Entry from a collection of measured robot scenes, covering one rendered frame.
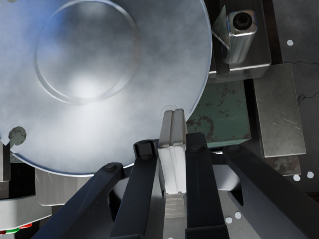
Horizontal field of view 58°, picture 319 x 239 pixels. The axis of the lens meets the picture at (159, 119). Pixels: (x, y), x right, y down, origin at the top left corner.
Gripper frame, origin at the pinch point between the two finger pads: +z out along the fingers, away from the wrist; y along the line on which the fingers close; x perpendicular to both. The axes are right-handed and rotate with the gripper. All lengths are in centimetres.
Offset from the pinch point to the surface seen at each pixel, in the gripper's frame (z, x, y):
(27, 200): 26.2, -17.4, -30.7
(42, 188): 9.7, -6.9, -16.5
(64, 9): 18.1, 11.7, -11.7
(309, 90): 89, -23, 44
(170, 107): 12.6, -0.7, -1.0
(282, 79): 27.1, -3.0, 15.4
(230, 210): 72, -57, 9
